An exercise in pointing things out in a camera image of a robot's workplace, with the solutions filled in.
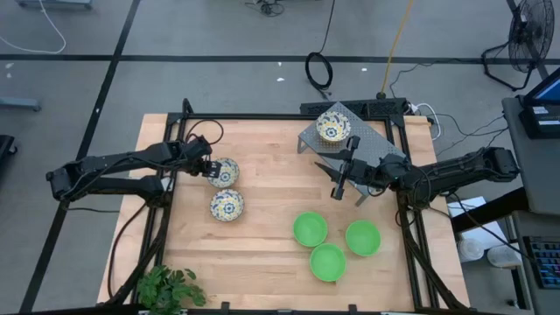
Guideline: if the white floor cable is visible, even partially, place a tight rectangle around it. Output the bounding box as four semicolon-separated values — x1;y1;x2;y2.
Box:
0;0;67;56

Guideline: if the green leafy plant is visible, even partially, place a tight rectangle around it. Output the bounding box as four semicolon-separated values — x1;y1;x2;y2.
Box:
137;264;207;315

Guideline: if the black desk beam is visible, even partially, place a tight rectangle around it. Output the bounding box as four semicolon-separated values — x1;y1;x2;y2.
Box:
450;186;530;234

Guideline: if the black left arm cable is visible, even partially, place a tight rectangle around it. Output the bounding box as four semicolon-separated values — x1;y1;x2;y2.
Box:
185;118;225;146

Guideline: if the black chair base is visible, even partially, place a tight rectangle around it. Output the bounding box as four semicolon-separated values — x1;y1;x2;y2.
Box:
0;134;18;176

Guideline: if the thick black hanging cable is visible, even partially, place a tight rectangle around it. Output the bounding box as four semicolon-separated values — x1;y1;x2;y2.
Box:
106;203;148;304

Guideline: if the black perforated box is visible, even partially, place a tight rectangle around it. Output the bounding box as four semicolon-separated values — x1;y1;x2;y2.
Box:
299;98;408;117

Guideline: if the grey table foot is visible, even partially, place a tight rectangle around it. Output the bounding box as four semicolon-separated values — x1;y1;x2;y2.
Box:
0;96;43;112

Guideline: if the thin black floor cable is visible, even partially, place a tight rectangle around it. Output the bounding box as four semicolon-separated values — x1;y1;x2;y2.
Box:
388;56;511;152

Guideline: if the white looped cable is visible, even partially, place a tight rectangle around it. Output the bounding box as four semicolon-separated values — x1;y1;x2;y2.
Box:
409;102;443;142

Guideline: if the white plastic container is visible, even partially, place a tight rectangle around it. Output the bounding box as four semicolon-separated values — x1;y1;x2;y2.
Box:
486;244;522;269
457;238;485;263

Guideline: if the orange cable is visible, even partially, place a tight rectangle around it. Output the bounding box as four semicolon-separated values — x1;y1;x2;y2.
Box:
376;0;415;100

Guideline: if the black cable tangle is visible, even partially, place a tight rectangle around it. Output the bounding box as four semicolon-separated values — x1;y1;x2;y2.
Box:
243;0;286;18

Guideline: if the black floor fan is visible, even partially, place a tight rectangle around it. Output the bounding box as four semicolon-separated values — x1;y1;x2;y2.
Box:
480;0;557;92

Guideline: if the grey cart base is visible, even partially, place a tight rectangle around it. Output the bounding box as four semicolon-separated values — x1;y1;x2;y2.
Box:
15;0;94;11

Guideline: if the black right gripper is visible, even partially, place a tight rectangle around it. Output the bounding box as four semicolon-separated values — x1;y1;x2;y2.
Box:
314;136;386;200

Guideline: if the black box with white labels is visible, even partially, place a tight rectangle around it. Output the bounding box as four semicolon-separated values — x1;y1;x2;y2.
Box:
518;98;560;140

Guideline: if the white paper sheet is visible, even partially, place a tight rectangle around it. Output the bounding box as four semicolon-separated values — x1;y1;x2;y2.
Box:
448;195;511;247

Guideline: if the computer monitor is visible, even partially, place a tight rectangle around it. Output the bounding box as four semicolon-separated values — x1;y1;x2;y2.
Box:
523;66;560;106

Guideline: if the blue yellow patterned mini bowl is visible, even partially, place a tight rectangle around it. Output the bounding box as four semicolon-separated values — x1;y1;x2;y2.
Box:
206;157;241;189
315;110;353;144
209;188;245;223

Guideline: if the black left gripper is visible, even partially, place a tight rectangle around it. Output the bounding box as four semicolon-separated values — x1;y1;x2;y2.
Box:
185;136;222;179

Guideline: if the grey perforated metal stand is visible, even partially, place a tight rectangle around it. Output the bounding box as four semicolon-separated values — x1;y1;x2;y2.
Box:
297;101;407;207

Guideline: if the grey keyboard desk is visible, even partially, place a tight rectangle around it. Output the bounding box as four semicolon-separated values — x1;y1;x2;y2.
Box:
510;209;560;315

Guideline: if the black aluminium frame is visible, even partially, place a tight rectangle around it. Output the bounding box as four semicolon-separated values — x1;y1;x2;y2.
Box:
104;98;472;315

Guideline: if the coiled black cable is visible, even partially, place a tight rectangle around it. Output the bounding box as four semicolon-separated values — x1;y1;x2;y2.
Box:
304;0;337;102

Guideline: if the backlit black keyboard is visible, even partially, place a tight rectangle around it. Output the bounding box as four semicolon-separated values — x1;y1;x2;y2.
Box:
522;235;560;290

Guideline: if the green plastic mini bowl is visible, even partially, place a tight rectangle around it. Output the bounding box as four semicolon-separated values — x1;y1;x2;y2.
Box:
345;219;382;257
309;242;347;283
292;211;329;248

